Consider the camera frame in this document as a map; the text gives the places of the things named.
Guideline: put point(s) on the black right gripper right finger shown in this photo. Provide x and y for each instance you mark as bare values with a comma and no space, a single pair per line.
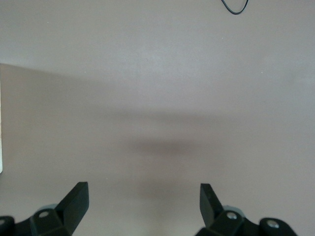
209,209

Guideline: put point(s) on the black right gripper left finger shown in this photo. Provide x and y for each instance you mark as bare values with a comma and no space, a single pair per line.
71,209

